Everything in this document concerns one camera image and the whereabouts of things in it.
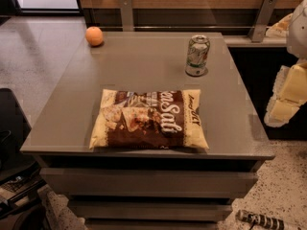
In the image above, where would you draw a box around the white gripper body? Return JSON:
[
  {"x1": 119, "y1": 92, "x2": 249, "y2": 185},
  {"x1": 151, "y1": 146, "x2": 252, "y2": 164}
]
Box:
[{"x1": 264, "y1": 58, "x2": 307, "y2": 128}]

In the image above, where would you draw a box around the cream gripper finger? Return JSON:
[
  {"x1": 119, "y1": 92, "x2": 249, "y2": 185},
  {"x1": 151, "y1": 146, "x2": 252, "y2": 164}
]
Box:
[
  {"x1": 269, "y1": 100, "x2": 299, "y2": 123},
  {"x1": 278, "y1": 62, "x2": 307, "y2": 104}
]

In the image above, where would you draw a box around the brown chip bag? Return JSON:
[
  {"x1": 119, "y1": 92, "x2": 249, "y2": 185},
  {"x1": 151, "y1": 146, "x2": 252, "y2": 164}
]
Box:
[{"x1": 89, "y1": 89, "x2": 208, "y2": 150}]

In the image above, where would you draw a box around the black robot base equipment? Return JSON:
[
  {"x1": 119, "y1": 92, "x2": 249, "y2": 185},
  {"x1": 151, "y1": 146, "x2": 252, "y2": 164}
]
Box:
[{"x1": 0, "y1": 88, "x2": 49, "y2": 230}]

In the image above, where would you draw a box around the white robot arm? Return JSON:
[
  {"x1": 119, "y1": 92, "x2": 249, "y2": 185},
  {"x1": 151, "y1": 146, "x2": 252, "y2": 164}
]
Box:
[{"x1": 264, "y1": 0, "x2": 307, "y2": 127}]

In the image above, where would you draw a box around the green white soda can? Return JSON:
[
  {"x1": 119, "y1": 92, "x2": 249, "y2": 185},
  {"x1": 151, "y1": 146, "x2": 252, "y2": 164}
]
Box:
[{"x1": 185, "y1": 34, "x2": 210, "y2": 77}]

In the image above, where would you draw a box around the grey drawer cabinet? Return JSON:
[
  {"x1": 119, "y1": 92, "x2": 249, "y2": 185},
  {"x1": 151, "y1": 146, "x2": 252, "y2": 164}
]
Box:
[{"x1": 22, "y1": 32, "x2": 272, "y2": 230}]

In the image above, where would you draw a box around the orange fruit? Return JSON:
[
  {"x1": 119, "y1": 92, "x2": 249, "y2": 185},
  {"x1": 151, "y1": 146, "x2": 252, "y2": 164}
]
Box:
[{"x1": 85, "y1": 27, "x2": 104, "y2": 46}]

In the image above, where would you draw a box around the right metal wall bracket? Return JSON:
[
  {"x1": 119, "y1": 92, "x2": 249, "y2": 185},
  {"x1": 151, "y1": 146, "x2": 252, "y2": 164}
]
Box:
[{"x1": 248, "y1": 0, "x2": 277, "y2": 43}]

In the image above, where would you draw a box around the metal wall bracket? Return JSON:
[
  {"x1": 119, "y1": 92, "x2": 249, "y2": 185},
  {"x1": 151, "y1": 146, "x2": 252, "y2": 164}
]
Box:
[
  {"x1": 248, "y1": 0, "x2": 277, "y2": 43},
  {"x1": 119, "y1": 0, "x2": 134, "y2": 32}
]

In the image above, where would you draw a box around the striped cable on floor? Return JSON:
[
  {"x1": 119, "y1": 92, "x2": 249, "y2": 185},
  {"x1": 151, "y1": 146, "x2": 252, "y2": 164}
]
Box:
[{"x1": 235, "y1": 209, "x2": 286, "y2": 230}]

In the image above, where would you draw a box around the left metal wall bracket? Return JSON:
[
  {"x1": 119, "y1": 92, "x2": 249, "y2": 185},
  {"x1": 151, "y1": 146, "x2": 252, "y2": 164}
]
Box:
[{"x1": 119, "y1": 0, "x2": 134, "y2": 32}]

